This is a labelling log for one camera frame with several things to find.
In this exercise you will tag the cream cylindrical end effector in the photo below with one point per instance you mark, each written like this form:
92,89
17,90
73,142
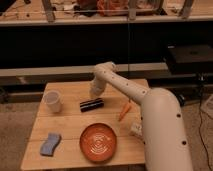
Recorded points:
95,91

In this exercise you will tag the black striped eraser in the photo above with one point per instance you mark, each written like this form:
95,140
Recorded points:
91,104

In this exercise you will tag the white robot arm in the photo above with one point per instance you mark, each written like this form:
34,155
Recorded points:
166,146

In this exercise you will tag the orange toy carrot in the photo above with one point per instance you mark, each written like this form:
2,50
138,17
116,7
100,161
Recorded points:
124,111

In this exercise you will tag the translucent plastic cup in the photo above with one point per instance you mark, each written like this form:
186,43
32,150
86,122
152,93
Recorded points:
52,101

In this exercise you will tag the orange patterned plate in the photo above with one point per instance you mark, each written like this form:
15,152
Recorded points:
98,142

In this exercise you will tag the white tube with label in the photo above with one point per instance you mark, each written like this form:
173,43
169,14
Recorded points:
136,130

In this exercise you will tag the blue wavy sponge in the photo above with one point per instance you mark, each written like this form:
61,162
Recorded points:
50,144

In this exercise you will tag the black box on shelf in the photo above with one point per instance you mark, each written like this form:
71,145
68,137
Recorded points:
190,59

